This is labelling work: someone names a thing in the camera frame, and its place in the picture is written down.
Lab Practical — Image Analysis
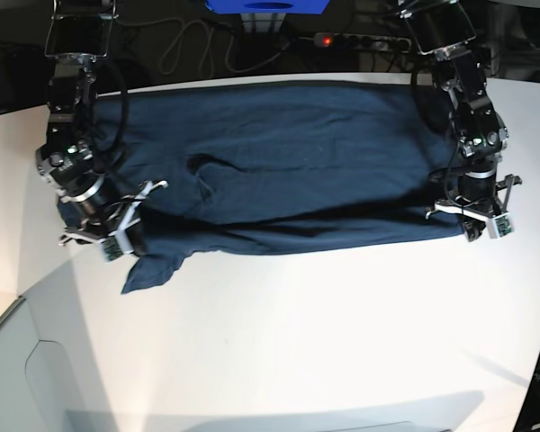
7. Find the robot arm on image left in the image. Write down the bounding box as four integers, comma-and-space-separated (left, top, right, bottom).
35, 1, 167, 261

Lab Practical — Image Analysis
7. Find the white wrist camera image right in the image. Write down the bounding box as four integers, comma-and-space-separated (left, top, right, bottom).
486, 212, 515, 239

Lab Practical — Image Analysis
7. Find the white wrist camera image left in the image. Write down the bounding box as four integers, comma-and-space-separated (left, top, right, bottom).
99, 231, 134, 262

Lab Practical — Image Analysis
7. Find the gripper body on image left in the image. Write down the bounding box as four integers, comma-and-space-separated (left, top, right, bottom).
58, 179, 168, 247

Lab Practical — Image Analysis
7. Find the blue box with oval hole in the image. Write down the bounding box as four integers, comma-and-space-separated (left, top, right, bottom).
205, 0, 329, 14

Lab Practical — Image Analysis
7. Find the blue T-shirt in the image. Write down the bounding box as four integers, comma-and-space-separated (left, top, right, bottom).
56, 80, 464, 296

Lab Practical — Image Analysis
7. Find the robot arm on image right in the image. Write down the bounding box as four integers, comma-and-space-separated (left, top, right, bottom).
397, 1, 522, 241

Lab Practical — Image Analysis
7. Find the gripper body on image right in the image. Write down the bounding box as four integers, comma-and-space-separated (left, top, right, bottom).
425, 173, 522, 228

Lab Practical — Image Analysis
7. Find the black power strip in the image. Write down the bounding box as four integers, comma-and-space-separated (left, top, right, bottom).
312, 32, 412, 53

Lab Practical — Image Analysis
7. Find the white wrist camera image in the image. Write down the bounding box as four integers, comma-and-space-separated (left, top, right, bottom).
486, 212, 515, 239
99, 231, 134, 262

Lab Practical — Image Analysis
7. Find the aluminium profile post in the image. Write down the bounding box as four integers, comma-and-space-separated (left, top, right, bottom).
240, 13, 285, 34

